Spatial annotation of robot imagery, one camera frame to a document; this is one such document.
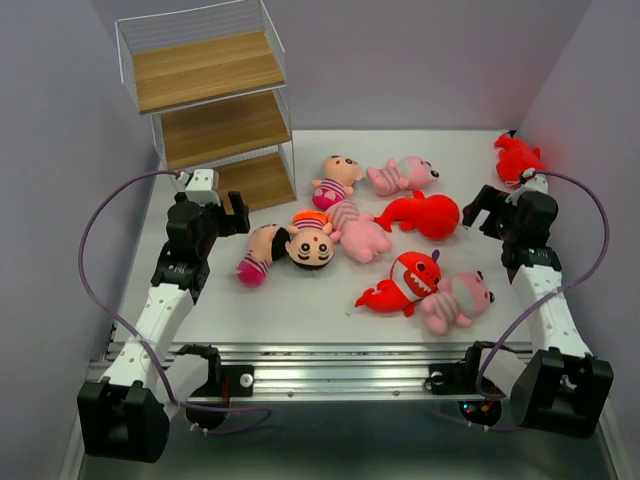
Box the boy doll magenta pants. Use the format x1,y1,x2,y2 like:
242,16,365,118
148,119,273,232
235,224,290,288

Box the boy doll orange pants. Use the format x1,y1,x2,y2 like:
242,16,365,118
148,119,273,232
285,210,335,271

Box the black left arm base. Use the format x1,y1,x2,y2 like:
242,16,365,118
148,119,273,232
177,344,255,408

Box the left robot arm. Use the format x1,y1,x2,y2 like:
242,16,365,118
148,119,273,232
77,191,250,463

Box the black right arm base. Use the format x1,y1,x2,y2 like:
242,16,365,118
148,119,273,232
423,341,520,433

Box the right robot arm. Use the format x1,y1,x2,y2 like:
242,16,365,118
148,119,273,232
460,185,614,439

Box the red plush far corner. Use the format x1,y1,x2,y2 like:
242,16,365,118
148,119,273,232
494,133,547,187

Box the red whale plush centre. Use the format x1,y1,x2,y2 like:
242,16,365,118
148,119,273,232
374,190,460,241

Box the pink pig plush top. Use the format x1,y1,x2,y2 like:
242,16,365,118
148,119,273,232
366,156,439,196

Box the pink pig plush bottom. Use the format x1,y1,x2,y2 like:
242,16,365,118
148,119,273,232
419,271,495,336

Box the red shark plush open mouth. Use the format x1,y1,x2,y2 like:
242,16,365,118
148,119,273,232
355,250,442,317

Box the boy doll magenta striped shirt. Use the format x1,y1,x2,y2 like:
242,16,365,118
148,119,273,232
311,155,364,211

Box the large pink striped pig plush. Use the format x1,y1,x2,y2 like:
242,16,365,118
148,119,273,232
326,200,392,264

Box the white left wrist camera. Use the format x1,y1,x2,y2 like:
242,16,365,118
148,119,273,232
185,169,220,205

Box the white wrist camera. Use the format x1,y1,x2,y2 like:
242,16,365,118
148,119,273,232
185,169,220,205
506,168,549,205

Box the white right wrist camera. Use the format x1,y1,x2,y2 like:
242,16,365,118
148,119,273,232
506,168,549,205

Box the white wire wooden shelf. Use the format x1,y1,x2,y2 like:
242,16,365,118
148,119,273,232
115,1,297,211

